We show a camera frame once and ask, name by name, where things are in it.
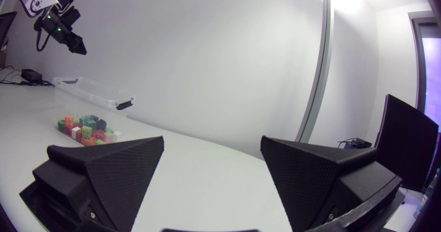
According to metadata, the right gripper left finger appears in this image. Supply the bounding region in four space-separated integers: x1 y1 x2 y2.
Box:
32 136 165 232

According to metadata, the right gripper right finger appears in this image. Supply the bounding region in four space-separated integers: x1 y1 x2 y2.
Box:
260 135 403 232

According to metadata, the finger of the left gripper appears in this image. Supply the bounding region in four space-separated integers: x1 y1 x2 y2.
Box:
66 32 88 56

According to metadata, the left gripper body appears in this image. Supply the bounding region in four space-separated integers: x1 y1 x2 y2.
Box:
33 12 75 45

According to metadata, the clear plastic container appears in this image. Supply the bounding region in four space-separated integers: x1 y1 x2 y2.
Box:
51 76 135 118

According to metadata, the pile of toy bricks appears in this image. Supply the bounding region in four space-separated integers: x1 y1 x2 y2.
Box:
57 114 122 147

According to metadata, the black power brick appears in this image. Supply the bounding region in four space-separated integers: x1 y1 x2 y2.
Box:
21 68 43 83

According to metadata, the dark screen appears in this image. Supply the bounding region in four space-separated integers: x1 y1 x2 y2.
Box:
374 94 440 192

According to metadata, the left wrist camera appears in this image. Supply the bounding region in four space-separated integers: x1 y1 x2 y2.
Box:
61 6 82 28

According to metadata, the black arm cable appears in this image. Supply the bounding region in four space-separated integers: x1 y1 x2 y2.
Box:
35 28 51 52

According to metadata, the black power cable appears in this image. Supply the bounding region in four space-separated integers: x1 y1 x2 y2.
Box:
0 65 55 87

